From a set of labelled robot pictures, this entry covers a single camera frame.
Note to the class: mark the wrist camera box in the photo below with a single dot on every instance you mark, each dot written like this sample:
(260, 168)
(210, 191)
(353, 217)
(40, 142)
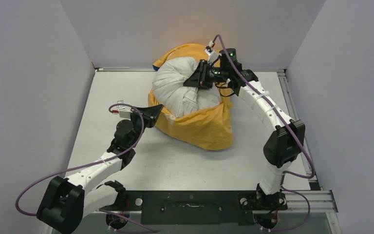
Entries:
(121, 110)
(213, 55)

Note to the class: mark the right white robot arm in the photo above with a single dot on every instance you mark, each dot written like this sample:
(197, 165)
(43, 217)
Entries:
(286, 135)

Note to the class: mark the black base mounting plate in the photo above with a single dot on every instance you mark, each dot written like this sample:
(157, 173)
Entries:
(175, 215)

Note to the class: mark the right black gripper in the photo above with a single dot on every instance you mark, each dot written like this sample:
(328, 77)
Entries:
(199, 79)

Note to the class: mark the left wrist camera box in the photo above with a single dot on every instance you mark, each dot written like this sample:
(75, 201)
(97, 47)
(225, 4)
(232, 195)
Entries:
(121, 110)

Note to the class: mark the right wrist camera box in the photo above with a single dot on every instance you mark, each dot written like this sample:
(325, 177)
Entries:
(213, 55)

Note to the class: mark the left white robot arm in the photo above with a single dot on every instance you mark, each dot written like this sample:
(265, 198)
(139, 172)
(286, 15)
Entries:
(67, 200)

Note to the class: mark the white pillow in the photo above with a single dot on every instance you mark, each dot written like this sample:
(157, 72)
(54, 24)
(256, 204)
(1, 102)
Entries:
(169, 90)

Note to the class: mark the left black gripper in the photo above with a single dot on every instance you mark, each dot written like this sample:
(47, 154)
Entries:
(150, 114)

